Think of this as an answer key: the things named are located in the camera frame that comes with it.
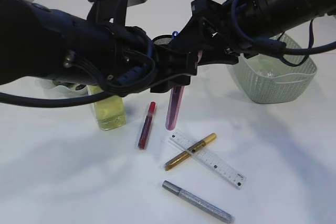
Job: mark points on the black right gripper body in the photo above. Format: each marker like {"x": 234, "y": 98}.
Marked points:
{"x": 210, "y": 31}

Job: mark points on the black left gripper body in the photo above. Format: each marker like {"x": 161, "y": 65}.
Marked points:
{"x": 137, "y": 63}

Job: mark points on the blue handled scissors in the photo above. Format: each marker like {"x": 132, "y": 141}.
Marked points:
{"x": 174, "y": 34}

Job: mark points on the pink handled scissors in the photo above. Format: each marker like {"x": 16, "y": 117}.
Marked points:
{"x": 176, "y": 96}

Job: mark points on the yellow tea bottle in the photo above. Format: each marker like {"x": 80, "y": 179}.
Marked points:
{"x": 110, "y": 113}

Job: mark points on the clear plastic sheet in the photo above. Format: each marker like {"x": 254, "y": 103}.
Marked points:
{"x": 266, "y": 73}

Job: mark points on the red glitter pen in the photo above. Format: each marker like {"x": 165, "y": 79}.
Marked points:
{"x": 146, "y": 126}

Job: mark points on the gold glitter pen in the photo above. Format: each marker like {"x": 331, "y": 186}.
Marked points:
{"x": 188, "y": 146}

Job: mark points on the clear plastic ruler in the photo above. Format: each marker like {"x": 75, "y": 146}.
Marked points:
{"x": 217, "y": 165}

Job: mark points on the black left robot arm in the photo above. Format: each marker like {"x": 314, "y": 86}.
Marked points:
{"x": 37, "y": 41}

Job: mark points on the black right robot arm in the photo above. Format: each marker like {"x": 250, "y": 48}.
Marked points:
{"x": 248, "y": 26}

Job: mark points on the black mesh pen holder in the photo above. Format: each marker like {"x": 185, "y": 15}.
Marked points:
{"x": 162, "y": 40}

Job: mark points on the green woven plastic basket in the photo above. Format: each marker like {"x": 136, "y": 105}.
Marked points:
{"x": 288, "y": 84}

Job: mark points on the light green wavy plate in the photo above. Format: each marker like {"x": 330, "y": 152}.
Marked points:
{"x": 59, "y": 89}

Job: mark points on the silver glitter pen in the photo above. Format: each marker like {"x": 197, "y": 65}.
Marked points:
{"x": 198, "y": 202}

